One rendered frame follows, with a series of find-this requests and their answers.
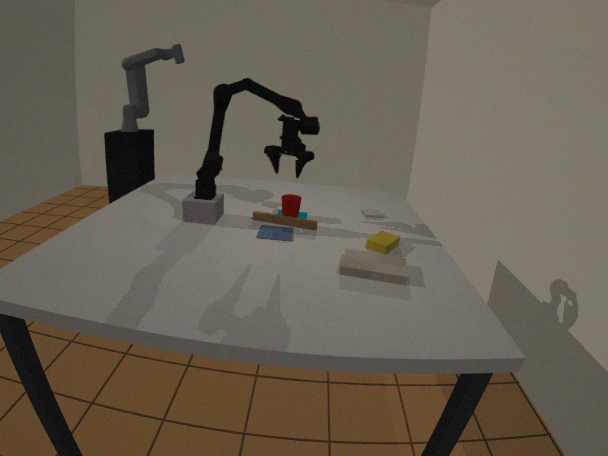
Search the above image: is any brown wooden bar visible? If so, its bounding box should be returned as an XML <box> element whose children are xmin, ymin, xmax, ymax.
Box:
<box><xmin>252</xmin><ymin>211</ymin><xmax>318</xmax><ymax>231</ymax></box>

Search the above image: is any yellow rectangular block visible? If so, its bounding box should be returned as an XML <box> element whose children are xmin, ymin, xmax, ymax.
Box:
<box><xmin>366</xmin><ymin>231</ymin><xmax>400</xmax><ymax>254</ymax></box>

